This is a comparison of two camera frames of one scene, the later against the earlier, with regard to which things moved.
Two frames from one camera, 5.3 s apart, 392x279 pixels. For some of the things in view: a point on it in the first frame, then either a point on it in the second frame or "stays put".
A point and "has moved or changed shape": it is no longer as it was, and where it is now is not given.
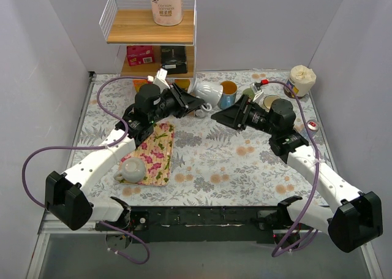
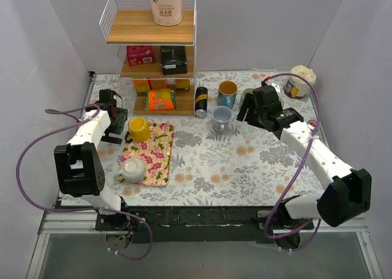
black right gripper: [239, 113] → [249, 108]
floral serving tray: [157, 151] stays put
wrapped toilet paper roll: [167, 2] stays put
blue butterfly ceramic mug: [228, 99] stays put
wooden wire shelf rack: [142, 46] stays put
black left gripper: [179, 98] → [119, 121]
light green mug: [249, 92] stays put
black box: [174, 59] stays put
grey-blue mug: [209, 92] has moved or changed shape
